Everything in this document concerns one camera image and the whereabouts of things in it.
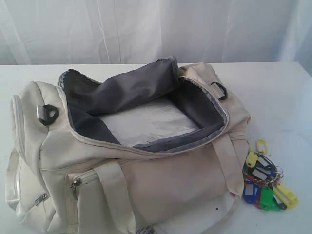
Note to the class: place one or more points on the clear plastic bag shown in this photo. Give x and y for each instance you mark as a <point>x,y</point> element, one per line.
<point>148,122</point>

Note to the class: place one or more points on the cream fabric duffel bag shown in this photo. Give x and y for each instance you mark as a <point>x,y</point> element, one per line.
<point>75,177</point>

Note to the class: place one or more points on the white paper label tag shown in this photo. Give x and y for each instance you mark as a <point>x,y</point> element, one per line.
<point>143,228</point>

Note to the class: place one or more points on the colourful key tag bunch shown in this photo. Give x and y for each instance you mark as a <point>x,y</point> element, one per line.
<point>262,181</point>

